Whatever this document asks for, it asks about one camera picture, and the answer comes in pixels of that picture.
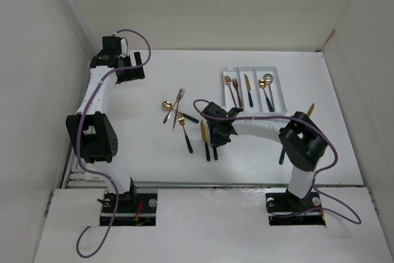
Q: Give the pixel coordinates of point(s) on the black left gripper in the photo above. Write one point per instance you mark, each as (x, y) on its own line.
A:
(132, 74)

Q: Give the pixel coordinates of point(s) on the gold spoon green handle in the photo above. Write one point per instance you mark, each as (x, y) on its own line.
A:
(263, 85)
(168, 106)

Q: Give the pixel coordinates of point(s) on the white plastic cutlery tray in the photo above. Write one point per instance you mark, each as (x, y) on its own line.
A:
(254, 74)

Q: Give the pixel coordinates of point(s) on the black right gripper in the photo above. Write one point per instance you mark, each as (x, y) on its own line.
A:
(217, 141)

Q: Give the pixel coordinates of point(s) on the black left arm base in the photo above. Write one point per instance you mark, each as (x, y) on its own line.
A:
(134, 211)

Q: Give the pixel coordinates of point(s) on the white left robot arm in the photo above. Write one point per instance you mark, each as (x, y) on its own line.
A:
(92, 136)

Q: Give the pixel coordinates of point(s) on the rose gold fork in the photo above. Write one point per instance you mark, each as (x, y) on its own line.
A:
(229, 82)
(236, 86)

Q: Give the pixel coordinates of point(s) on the gold fork green handle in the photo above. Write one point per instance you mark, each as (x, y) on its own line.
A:
(181, 121)
(215, 154)
(281, 157)

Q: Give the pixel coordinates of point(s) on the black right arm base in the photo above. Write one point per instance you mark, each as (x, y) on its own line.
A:
(285, 209)

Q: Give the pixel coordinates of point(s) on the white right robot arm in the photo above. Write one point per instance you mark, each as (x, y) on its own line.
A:
(301, 139)

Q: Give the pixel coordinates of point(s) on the silver spoon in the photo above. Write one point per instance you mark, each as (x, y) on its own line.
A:
(269, 80)

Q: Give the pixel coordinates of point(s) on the gold knife green handle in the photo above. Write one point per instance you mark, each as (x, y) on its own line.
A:
(310, 110)
(248, 87)
(204, 138)

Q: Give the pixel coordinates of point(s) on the aluminium rail frame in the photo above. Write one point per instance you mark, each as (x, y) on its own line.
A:
(92, 136)

